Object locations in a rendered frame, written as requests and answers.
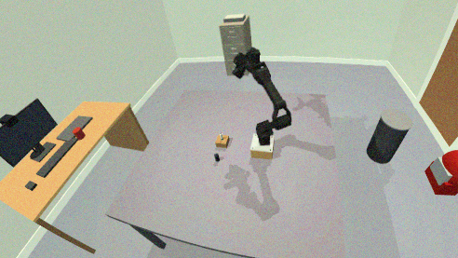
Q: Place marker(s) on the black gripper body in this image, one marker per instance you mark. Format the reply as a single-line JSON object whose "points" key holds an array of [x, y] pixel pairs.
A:
{"points": [[239, 72]]}

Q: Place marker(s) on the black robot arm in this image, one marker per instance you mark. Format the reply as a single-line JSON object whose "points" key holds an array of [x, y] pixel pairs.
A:
{"points": [[263, 77]]}

